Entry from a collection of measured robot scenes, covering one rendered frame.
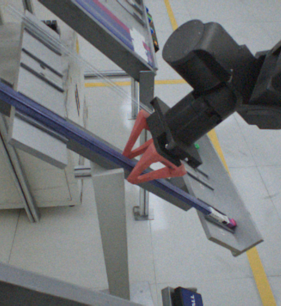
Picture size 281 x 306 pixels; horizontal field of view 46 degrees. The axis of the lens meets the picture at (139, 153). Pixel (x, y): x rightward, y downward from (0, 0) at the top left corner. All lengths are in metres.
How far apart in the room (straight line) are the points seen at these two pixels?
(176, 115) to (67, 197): 1.13
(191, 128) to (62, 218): 1.23
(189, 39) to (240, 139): 1.65
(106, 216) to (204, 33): 0.46
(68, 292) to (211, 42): 0.32
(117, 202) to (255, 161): 1.31
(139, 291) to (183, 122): 1.03
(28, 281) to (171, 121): 0.25
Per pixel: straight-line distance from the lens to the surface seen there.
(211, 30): 0.37
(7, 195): 1.55
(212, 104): 0.42
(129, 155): 0.50
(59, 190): 1.48
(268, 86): 0.35
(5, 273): 0.39
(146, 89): 1.07
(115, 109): 2.15
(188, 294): 0.53
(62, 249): 1.51
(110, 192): 0.65
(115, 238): 0.79
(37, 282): 0.41
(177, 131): 0.43
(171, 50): 0.39
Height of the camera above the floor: 1.28
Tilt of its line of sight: 44 degrees down
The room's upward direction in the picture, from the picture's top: straight up
